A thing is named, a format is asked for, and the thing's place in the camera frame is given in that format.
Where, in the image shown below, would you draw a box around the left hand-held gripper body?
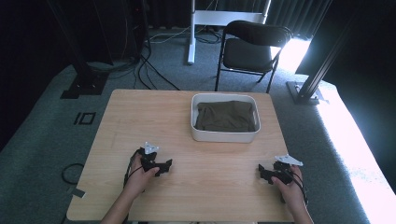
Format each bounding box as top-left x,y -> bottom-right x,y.
136,141 -> 161,173

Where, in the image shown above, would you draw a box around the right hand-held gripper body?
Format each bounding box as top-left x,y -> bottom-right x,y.
271,154 -> 304,185

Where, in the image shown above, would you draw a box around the white plastic bin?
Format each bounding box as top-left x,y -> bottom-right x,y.
190,92 -> 262,144

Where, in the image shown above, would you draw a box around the dark olive cloth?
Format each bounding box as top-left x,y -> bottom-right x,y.
193,100 -> 258,133

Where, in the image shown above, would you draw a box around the person's left hand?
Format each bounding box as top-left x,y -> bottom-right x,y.
123,154 -> 161,196

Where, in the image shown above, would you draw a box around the person's right hand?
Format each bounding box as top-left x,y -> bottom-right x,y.
270,164 -> 306,207

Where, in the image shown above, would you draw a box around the black metal stand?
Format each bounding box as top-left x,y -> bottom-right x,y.
286,12 -> 359,106
46,0 -> 110,100

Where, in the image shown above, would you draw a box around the black folding chair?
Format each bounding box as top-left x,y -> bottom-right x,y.
214,20 -> 293,94

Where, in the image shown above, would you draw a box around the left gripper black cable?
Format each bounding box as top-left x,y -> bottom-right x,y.
122,148 -> 145,189

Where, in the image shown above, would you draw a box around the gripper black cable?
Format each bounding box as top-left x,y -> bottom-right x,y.
122,148 -> 145,189
289,170 -> 310,207

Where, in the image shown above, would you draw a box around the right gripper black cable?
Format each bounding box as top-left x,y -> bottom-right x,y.
289,170 -> 310,207

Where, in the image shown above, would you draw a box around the black cable loop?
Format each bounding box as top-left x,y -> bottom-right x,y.
61,162 -> 85,186

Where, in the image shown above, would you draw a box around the black floor cables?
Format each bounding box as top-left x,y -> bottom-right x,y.
87,24 -> 225,91

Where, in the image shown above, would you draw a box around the white metal stand frame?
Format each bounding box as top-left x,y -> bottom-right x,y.
187,0 -> 273,65

